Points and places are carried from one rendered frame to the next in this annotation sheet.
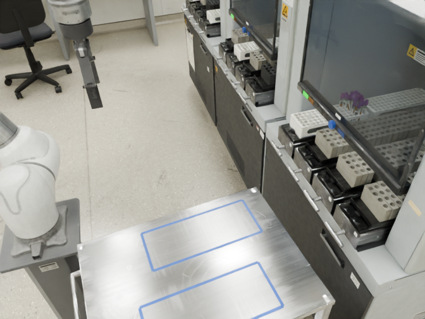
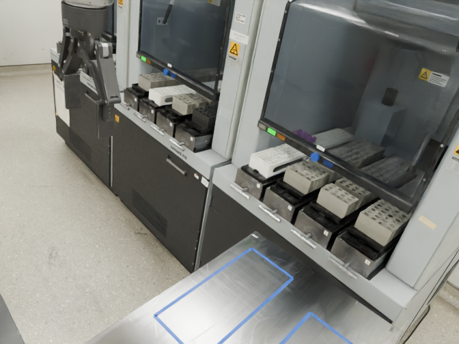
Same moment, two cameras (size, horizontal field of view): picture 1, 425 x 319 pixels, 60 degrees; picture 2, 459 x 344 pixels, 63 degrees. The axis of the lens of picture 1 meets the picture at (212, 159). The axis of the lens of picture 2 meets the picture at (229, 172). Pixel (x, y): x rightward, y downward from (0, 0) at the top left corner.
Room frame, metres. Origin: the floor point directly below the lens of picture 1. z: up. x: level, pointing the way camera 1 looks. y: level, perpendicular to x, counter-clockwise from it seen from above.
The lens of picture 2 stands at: (0.22, 0.45, 1.52)
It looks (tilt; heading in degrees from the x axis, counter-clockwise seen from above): 31 degrees down; 326
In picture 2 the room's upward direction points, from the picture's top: 11 degrees clockwise
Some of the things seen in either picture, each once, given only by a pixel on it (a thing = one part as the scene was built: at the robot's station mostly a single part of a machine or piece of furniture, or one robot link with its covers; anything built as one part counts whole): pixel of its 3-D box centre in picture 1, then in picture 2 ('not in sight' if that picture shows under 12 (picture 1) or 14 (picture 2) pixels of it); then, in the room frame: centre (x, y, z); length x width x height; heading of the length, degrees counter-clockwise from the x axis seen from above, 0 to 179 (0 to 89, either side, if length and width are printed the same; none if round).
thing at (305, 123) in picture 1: (328, 119); (283, 158); (1.22, -0.48, 0.83); 0.30 x 0.10 x 0.06; 104
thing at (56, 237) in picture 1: (38, 230); not in sight; (0.82, 0.61, 0.73); 0.22 x 0.18 x 0.06; 14
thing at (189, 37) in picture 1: (188, 48); (60, 99); (2.87, 0.14, 0.43); 0.27 x 0.02 x 0.36; 14
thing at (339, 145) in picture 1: (331, 143); (302, 179); (1.05, -0.44, 0.85); 0.12 x 0.02 x 0.06; 14
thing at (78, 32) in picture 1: (79, 37); (86, 31); (0.92, 0.32, 1.36); 0.08 x 0.07 x 0.09; 14
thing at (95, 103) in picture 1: (93, 96); (105, 119); (0.85, 0.30, 1.22); 0.03 x 0.01 x 0.07; 104
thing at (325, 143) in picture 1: (325, 144); (298, 180); (1.05, -0.42, 0.85); 0.12 x 0.02 x 0.06; 15
